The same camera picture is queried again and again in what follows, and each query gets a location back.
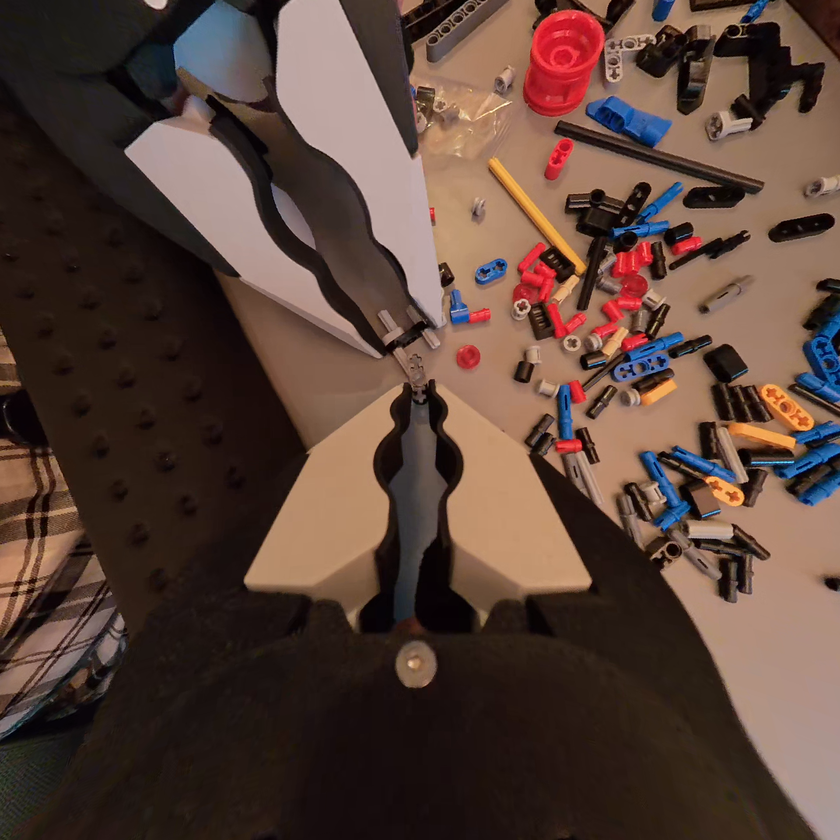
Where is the grey long beam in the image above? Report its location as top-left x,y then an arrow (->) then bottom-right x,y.
427,0 -> 509,63

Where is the clear plastic bag with parts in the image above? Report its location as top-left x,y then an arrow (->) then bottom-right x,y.
412,72 -> 513,165

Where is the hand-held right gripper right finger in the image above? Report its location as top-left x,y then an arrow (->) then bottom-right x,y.
423,384 -> 593,634

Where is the dark grey long pin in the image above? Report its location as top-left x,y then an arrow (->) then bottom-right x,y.
699,276 -> 753,315

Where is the yellow axle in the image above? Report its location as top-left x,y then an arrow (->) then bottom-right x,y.
487,157 -> 587,275

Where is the grey pin assembly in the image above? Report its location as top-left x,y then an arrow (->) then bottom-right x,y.
377,304 -> 439,350

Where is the grey axle connector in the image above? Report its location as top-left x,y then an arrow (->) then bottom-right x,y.
394,351 -> 435,403

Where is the black oval beam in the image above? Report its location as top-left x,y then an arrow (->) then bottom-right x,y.
768,213 -> 836,242
682,187 -> 746,210

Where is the black dimpled panel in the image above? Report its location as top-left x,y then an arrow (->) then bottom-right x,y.
0,79 -> 312,657

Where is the long black axle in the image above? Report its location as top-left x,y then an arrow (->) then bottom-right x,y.
554,120 -> 765,193

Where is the blue curved panel piece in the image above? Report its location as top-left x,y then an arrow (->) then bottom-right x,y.
586,96 -> 672,147

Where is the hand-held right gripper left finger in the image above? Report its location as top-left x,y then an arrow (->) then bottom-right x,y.
244,384 -> 421,634

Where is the black round disc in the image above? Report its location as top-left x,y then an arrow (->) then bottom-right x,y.
0,387 -> 47,447

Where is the pile of large black beams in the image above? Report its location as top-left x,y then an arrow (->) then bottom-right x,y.
400,0 -> 828,132

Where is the red wheel hub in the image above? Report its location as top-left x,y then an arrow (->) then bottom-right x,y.
523,10 -> 606,117

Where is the blue angle connector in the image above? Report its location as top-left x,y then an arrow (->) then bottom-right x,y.
448,289 -> 491,326

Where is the pile of small building pieces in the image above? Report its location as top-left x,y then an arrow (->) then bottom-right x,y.
512,180 -> 840,601

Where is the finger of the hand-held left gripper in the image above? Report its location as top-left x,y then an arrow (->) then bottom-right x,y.
123,20 -> 388,361
274,0 -> 450,332

